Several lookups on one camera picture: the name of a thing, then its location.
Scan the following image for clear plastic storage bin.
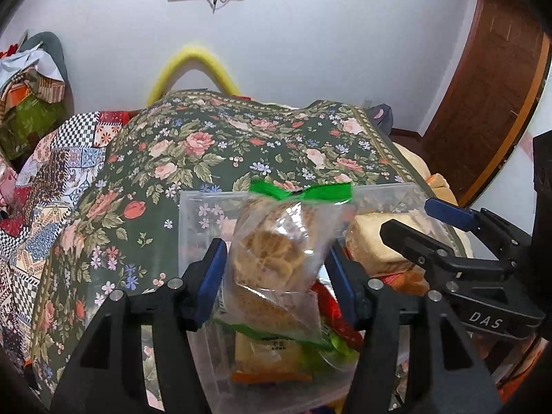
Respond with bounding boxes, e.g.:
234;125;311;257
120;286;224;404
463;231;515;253
179;183;427;413

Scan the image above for clear bag brown crisps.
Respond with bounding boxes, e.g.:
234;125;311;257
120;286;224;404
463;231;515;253
215;179;353;345

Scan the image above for red snack bag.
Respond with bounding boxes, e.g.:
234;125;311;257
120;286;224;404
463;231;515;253
312;280;363;352

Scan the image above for floral green bedspread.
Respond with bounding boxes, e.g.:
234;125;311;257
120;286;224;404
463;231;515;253
28;91;432;401

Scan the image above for grey backpack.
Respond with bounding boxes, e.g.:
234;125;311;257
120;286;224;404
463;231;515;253
367;104;393;136

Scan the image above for wooden door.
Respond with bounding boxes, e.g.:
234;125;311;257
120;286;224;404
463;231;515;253
423;0;551;207

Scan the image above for patchwork quilt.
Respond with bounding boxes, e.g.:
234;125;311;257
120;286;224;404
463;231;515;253
1;111;132;363

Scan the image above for pile of clothes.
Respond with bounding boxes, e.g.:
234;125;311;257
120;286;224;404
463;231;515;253
1;45;67;161

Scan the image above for yellow foam tube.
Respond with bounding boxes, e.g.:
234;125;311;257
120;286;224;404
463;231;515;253
146;45;242;106

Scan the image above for green armchair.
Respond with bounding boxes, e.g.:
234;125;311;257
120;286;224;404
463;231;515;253
20;32;68;83

